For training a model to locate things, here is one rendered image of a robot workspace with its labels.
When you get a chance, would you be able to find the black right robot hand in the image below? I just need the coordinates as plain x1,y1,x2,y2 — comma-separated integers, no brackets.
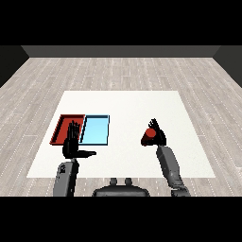
147,117,168,147

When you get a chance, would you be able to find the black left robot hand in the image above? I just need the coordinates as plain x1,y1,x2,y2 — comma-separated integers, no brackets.
61,119,97,160

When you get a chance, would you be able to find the small red can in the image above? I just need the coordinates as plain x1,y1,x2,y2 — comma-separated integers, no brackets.
140,127,158,147

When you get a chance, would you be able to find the red shallow open box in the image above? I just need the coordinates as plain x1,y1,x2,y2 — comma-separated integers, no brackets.
49,113,86,147

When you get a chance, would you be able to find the light blue shallow open box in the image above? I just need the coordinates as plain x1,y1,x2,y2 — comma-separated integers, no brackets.
78,113,111,147

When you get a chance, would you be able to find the dark grey robot body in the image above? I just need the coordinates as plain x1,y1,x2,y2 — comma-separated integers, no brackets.
91,178,151,198

